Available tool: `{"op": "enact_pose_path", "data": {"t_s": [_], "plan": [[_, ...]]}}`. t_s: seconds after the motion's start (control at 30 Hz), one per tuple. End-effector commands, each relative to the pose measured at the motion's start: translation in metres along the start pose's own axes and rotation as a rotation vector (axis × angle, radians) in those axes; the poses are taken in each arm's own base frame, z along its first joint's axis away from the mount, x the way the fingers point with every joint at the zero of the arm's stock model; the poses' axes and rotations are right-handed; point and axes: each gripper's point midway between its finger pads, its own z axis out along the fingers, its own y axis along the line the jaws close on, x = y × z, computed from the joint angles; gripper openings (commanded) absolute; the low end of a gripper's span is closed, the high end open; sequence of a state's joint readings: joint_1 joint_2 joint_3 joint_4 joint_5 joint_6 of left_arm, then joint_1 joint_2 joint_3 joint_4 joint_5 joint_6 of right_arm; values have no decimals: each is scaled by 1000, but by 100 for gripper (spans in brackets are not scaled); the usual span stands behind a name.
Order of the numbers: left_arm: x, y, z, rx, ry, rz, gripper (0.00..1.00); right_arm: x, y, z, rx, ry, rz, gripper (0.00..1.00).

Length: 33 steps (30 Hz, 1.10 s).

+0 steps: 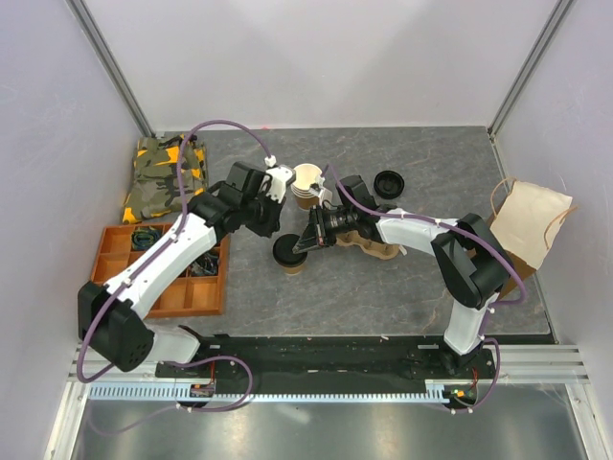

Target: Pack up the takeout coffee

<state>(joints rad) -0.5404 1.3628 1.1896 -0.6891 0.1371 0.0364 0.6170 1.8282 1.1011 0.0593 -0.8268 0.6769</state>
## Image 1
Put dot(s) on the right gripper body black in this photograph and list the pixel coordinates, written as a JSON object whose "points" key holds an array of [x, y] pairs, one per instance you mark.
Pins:
{"points": [[329, 221]]}

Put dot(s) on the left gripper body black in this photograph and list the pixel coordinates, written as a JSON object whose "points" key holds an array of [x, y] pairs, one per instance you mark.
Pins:
{"points": [[261, 214]]}

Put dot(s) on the black plastic cup lid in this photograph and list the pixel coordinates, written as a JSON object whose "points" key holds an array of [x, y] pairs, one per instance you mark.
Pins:
{"points": [[283, 254]]}

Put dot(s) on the single brown paper cup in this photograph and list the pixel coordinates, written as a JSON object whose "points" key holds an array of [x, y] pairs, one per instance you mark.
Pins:
{"points": [[293, 269]]}

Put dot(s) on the cardboard cup carrier tray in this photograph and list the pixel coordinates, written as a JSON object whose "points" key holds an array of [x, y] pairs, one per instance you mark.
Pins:
{"points": [[381, 251]]}

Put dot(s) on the brown paper bag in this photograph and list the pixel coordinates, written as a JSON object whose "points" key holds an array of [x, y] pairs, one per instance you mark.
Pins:
{"points": [[527, 222]]}

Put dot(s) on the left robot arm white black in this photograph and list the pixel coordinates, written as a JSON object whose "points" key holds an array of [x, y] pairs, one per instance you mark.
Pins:
{"points": [[111, 315]]}

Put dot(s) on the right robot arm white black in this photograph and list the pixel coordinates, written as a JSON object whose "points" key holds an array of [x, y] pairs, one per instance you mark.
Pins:
{"points": [[473, 264]]}

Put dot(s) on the stack of paper cups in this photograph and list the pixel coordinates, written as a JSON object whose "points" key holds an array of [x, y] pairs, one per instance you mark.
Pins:
{"points": [[306, 175]]}

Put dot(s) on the orange wooden compartment tray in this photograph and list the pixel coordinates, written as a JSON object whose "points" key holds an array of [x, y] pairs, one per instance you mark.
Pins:
{"points": [[199, 290]]}

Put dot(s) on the camouflage cloth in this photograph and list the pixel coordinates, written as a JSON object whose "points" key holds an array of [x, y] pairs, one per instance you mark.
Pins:
{"points": [[154, 190]]}

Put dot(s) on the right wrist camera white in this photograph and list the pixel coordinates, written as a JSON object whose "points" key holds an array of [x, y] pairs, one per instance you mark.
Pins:
{"points": [[324, 195]]}

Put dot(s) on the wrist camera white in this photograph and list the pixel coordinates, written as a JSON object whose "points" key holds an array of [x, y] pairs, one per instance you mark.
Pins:
{"points": [[276, 181], [324, 195]]}

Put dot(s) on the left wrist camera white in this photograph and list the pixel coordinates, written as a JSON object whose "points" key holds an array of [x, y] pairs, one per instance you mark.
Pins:
{"points": [[276, 181]]}

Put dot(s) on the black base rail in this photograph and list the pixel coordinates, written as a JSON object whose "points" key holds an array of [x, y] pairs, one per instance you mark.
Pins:
{"points": [[329, 365]]}

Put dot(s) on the white slotted cable duct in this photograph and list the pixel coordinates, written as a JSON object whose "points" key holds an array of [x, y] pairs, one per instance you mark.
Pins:
{"points": [[188, 393]]}

